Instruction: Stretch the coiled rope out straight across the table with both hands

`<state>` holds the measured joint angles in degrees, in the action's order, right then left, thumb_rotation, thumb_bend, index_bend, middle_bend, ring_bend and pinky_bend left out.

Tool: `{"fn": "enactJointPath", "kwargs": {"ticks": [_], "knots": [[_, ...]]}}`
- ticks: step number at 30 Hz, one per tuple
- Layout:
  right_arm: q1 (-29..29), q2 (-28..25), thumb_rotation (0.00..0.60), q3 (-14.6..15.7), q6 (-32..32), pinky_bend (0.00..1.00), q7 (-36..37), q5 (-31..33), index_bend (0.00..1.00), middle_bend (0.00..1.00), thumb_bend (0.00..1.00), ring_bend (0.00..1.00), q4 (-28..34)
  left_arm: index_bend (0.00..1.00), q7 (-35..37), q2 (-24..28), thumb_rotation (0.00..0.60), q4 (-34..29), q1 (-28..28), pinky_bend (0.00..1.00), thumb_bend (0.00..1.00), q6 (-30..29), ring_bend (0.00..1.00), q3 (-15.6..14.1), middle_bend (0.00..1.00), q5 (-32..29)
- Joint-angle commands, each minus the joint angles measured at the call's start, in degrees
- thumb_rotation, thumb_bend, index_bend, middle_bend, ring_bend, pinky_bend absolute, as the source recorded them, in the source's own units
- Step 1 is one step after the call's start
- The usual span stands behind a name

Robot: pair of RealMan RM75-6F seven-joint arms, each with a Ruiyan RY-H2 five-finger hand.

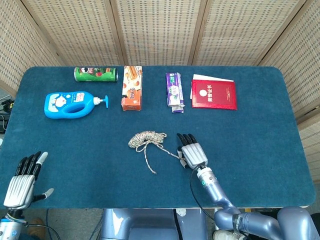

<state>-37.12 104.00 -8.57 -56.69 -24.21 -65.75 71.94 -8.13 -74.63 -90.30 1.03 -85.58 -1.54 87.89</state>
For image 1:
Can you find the blue table cloth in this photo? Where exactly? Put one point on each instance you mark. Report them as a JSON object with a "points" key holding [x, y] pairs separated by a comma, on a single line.
{"points": [[75, 150]]}

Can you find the orange biscuit box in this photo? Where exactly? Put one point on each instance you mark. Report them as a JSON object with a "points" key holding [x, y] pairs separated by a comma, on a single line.
{"points": [[132, 90]]}

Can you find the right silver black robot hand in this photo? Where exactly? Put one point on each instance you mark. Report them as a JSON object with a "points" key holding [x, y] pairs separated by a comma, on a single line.
{"points": [[193, 155]]}

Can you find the green chips can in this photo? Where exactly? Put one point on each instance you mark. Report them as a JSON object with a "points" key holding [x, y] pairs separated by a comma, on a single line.
{"points": [[95, 74]]}

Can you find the blue pump detergent bottle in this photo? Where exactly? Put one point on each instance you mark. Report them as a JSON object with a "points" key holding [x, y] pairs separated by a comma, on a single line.
{"points": [[75, 98]]}

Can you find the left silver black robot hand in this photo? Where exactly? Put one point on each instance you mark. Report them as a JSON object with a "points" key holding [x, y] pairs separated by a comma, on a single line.
{"points": [[20, 190]]}

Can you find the woven folding screen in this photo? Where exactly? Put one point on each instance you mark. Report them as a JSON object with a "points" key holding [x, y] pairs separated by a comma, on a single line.
{"points": [[160, 30]]}

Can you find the brown shoe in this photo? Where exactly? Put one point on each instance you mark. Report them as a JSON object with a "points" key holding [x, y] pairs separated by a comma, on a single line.
{"points": [[36, 226]]}

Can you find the white paper sheet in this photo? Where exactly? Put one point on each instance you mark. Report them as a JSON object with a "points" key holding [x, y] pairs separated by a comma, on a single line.
{"points": [[210, 77]]}

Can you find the white shoe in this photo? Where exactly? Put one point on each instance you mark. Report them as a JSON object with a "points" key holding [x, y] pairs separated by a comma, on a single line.
{"points": [[225, 235]]}

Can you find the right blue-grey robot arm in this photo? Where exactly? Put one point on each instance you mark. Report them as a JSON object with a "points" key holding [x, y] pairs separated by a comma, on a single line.
{"points": [[217, 192]]}

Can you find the purple toothpaste box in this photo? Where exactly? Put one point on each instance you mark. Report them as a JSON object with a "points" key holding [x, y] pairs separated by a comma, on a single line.
{"points": [[173, 90]]}

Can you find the blue-grey robot torso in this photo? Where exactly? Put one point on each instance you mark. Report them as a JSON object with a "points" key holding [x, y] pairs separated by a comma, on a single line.
{"points": [[150, 225]]}

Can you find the red certificate book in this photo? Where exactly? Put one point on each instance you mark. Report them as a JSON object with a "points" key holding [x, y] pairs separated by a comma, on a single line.
{"points": [[215, 95]]}

